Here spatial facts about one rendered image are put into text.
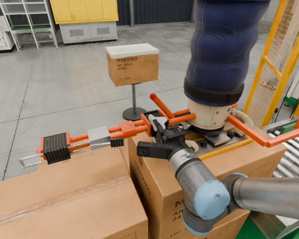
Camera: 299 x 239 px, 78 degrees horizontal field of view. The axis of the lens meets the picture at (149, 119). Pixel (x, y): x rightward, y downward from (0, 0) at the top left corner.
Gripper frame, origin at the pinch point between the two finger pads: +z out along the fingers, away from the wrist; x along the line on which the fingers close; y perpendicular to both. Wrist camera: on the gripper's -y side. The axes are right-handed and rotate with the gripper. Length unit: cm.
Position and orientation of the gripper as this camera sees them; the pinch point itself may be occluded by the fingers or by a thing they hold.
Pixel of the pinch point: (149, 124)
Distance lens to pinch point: 70.8
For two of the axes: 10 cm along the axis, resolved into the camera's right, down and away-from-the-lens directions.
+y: 9.2, -2.2, 3.1
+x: 0.0, -8.2, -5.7
